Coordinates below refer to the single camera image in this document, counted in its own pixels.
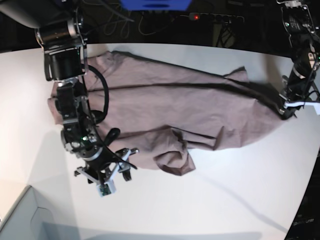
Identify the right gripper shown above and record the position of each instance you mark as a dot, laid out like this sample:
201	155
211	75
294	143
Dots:
101	166

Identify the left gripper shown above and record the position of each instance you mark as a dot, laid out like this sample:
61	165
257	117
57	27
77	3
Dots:
293	98

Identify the mauve t-shirt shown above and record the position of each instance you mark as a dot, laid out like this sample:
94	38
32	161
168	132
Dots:
165	110

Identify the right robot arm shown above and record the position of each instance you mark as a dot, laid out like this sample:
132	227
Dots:
58	26

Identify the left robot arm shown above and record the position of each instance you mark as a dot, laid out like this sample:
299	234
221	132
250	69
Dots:
303	30

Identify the white power strip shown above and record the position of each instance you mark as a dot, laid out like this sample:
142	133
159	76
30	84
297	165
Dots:
215	18

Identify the blue plastic bin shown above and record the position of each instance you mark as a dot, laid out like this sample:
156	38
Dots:
154	5

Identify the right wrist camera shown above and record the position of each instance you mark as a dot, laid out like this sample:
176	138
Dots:
107	188

